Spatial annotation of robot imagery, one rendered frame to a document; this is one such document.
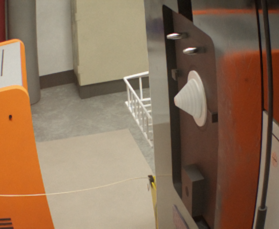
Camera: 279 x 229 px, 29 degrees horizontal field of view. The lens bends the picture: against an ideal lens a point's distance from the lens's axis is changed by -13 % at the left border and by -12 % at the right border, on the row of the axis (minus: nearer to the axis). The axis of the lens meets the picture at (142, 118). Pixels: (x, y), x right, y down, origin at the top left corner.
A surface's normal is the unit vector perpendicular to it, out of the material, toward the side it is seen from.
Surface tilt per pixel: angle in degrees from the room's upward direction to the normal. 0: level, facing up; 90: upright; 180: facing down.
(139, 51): 90
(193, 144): 90
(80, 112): 0
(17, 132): 90
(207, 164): 90
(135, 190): 0
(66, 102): 0
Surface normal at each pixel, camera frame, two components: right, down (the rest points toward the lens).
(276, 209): -0.97, 0.15
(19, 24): 0.11, 0.40
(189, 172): -0.07, -0.91
